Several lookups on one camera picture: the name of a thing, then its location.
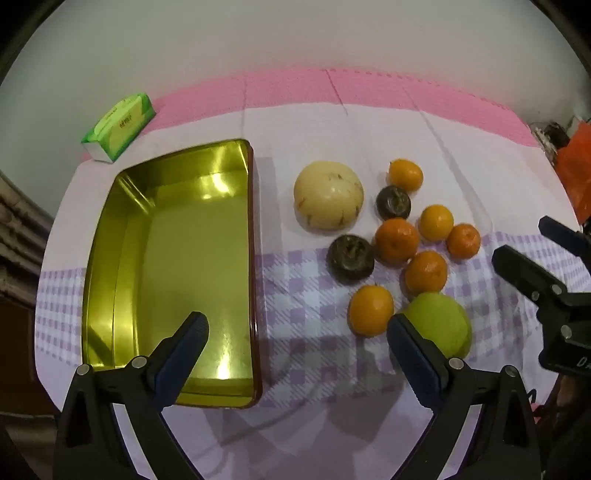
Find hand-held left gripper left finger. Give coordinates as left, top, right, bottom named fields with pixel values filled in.
left=53, top=311, right=211, bottom=480

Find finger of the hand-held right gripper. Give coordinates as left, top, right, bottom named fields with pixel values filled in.
left=538, top=215, right=591, bottom=261
left=491, top=244, right=591, bottom=343

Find pale yellow round melon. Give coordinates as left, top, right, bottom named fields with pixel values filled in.
left=293, top=160, right=365, bottom=234

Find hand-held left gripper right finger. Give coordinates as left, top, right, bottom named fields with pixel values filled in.
left=385, top=314, right=541, bottom=480

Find gold and maroon tin box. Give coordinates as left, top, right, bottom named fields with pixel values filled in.
left=81, top=138, right=265, bottom=409

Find pink and purple checked tablecloth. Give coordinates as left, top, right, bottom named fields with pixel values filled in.
left=34, top=67, right=585, bottom=480

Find orange plastic bag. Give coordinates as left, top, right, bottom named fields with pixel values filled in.
left=554, top=121, right=591, bottom=222

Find person's right forearm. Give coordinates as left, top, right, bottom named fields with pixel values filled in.
left=554, top=375, right=576, bottom=409

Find green tissue pack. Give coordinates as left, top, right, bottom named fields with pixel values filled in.
left=81, top=92, right=155, bottom=163

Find green apple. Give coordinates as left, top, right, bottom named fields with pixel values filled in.
left=401, top=292, right=472, bottom=360

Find dark brown mangosteen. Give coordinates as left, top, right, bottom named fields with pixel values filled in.
left=326, top=234, right=375, bottom=284
left=375, top=185, right=412, bottom=220

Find beige ribbed panel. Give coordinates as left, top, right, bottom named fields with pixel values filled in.
left=0, top=171, right=54, bottom=305

